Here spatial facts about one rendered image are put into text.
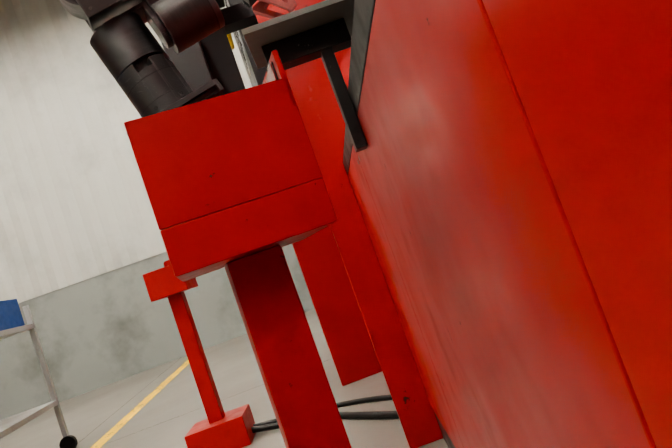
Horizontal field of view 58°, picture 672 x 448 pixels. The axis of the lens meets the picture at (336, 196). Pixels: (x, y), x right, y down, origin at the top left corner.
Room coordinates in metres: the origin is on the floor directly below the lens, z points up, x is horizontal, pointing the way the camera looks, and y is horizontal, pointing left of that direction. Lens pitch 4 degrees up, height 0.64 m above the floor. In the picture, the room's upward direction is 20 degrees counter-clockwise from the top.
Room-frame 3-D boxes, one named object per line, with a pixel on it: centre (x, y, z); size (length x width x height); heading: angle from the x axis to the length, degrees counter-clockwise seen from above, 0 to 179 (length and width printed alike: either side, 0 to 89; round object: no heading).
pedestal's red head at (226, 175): (0.66, 0.11, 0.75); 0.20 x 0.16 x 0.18; 15
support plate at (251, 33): (1.01, -0.08, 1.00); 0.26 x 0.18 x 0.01; 92
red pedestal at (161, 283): (2.63, 0.79, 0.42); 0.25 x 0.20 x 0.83; 92
